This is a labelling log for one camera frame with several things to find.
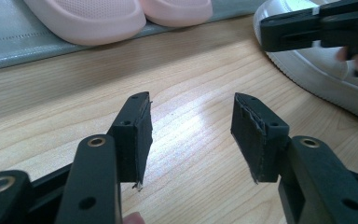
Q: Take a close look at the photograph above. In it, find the pink slipper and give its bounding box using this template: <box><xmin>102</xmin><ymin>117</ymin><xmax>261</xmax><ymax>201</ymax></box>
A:
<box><xmin>22</xmin><ymin>0</ymin><xmax>147</xmax><ymax>47</ymax></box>
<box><xmin>139</xmin><ymin>0</ymin><xmax>214</xmax><ymax>28</ymax></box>

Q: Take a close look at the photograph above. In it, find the white sneaker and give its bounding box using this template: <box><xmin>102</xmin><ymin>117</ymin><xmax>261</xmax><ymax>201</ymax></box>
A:
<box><xmin>253</xmin><ymin>0</ymin><xmax>358</xmax><ymax>129</ymax></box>

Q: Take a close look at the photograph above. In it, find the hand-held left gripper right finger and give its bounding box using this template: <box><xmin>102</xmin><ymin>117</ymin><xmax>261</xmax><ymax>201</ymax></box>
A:
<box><xmin>230</xmin><ymin>91</ymin><xmax>291</xmax><ymax>185</ymax></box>

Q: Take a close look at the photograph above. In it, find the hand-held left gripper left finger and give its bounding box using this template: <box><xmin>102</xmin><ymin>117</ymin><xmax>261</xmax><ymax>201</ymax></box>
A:
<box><xmin>106</xmin><ymin>91</ymin><xmax>154</xmax><ymax>191</ymax></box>

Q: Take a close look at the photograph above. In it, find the grey metal shoe rack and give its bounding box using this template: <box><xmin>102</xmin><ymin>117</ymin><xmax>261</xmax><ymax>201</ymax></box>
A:
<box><xmin>0</xmin><ymin>0</ymin><xmax>269</xmax><ymax>74</ymax></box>

